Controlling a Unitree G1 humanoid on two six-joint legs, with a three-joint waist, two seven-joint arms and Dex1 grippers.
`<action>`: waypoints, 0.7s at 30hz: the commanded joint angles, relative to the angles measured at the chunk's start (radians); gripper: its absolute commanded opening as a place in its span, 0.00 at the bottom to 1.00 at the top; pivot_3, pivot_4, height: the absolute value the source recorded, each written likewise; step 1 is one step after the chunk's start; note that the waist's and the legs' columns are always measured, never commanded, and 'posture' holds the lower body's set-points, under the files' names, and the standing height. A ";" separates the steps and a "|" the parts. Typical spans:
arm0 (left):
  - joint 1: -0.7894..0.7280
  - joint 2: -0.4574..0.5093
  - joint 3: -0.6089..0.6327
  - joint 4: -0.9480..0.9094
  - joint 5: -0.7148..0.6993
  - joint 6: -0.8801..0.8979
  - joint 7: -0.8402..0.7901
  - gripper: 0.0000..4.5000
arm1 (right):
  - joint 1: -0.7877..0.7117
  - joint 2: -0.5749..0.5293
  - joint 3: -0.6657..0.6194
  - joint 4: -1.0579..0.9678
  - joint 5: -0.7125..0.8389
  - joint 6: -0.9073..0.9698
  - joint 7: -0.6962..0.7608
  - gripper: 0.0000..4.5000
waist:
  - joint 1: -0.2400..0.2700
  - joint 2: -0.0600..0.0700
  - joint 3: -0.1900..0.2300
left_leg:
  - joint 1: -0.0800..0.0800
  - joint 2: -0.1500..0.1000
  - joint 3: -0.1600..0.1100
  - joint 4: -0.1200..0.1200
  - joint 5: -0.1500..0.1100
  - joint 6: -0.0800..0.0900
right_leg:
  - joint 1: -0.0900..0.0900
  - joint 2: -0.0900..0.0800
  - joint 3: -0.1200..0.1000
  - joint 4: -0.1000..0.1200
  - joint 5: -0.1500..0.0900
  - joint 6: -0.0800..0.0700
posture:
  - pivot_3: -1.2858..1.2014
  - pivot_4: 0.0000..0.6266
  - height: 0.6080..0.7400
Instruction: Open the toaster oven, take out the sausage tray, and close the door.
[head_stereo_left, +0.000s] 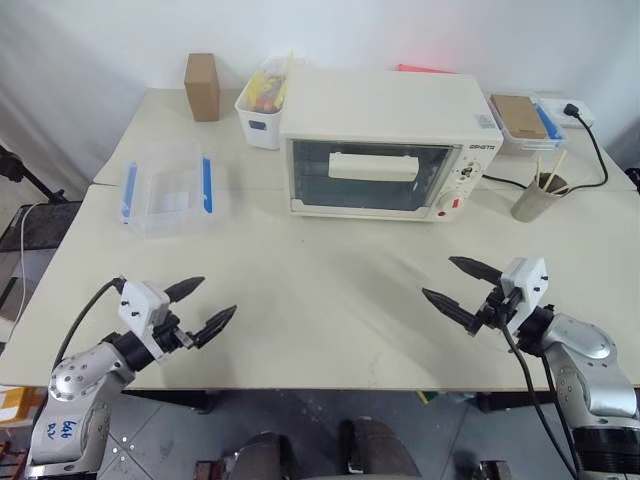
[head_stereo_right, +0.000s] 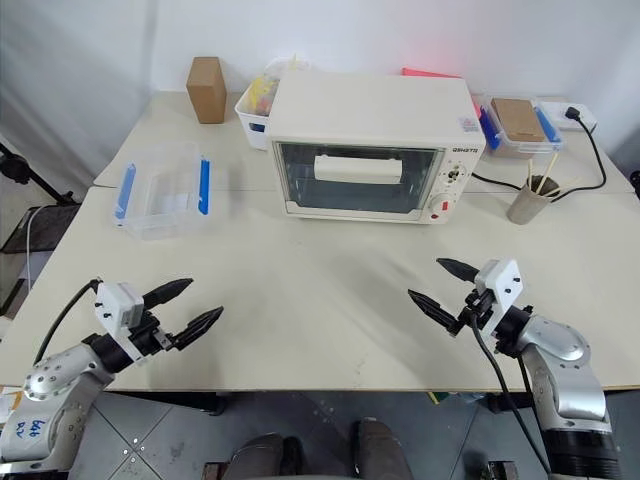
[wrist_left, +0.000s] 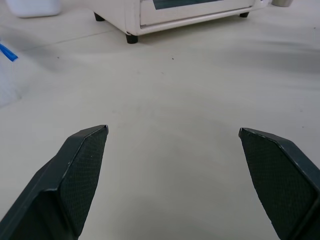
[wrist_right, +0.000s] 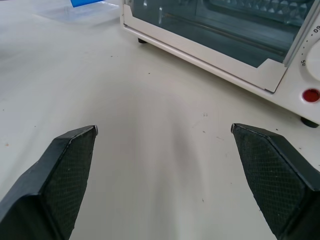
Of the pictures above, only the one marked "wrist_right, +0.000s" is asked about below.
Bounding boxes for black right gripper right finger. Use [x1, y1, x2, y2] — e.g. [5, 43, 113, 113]
[230, 122, 320, 240]

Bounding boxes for red indicator light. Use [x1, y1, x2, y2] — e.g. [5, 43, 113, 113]
[302, 88, 320, 103]

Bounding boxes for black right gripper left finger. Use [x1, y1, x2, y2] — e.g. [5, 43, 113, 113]
[0, 124, 99, 240]

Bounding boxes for white timer knob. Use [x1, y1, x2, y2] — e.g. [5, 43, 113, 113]
[305, 38, 320, 81]

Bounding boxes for blue container lid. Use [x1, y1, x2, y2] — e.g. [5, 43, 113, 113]
[70, 0, 105, 8]

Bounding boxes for glass oven door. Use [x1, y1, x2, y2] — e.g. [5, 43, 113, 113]
[122, 0, 316, 94]

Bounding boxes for white toaster oven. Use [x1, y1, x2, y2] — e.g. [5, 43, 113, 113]
[120, 0, 320, 129]

